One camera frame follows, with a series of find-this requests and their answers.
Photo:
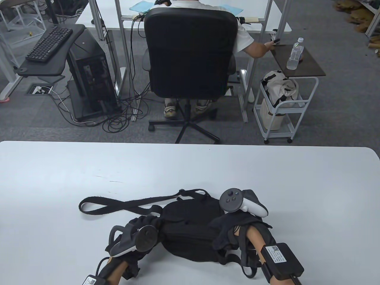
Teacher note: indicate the person's right hand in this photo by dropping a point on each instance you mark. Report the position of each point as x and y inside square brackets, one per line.
[225, 231]

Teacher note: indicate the person's left hand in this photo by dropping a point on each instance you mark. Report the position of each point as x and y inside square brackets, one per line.
[147, 221]

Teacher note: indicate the grey VR controller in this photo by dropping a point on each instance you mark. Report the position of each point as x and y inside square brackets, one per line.
[231, 200]
[147, 239]

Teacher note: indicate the black fabric backpack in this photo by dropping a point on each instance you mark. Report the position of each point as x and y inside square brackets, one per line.
[190, 231]

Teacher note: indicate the person's left forearm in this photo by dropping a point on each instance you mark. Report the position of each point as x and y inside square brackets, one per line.
[114, 273]

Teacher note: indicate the person's right forearm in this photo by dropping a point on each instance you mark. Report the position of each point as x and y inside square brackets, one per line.
[255, 237]

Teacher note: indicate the white rolling cart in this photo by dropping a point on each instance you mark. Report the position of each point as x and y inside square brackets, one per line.
[282, 133]

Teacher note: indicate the black computer tower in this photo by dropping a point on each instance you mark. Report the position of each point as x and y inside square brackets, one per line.
[89, 77]

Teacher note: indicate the black office chair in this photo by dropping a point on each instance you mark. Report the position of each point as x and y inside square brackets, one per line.
[190, 53]

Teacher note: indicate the floor outlet box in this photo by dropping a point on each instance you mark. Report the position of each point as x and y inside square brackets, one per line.
[31, 89]

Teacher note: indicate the black keyboard tray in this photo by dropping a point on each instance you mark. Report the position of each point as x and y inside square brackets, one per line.
[44, 69]

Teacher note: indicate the brown side table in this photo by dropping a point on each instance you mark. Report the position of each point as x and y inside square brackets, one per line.
[308, 63]

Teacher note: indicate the clear plastic water bottle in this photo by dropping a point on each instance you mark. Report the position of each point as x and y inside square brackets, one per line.
[294, 56]

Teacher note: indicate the white desk leg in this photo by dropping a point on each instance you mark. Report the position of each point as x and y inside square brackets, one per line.
[12, 80]

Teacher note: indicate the black keyboard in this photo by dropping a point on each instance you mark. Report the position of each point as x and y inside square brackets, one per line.
[49, 44]

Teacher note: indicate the beige power strip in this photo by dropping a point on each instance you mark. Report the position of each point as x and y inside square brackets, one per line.
[252, 20]
[138, 14]

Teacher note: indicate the blue paper sheet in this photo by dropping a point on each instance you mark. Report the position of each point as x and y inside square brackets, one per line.
[142, 6]
[234, 9]

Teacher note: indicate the white desk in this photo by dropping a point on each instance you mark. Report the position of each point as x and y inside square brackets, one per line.
[252, 13]

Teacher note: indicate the white storage shelf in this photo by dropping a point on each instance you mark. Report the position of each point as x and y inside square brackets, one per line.
[372, 25]

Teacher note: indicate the pile of brown cardboard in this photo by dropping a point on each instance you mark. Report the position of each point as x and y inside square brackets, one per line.
[357, 14]

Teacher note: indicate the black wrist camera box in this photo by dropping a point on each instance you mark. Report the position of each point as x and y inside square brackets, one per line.
[89, 280]
[282, 261]

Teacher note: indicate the aluminium profile frame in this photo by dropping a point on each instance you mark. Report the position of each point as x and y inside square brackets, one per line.
[124, 44]

